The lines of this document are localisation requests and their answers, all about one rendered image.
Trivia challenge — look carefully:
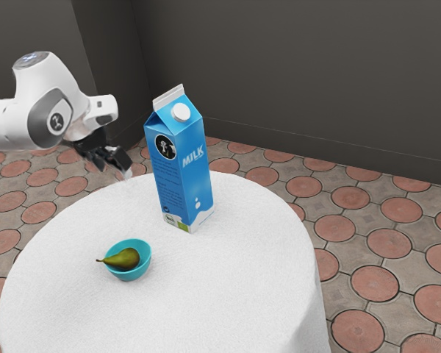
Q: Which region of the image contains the blue milk carton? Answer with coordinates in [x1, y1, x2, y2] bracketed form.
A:
[143, 83, 215, 235]

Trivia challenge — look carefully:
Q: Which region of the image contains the teal bowl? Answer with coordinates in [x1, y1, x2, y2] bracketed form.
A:
[104, 238, 152, 282]

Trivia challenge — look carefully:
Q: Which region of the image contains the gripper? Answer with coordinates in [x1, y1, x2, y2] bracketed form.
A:
[72, 125, 134, 181]

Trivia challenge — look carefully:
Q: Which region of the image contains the green pear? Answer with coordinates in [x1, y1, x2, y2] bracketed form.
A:
[96, 247, 140, 271]

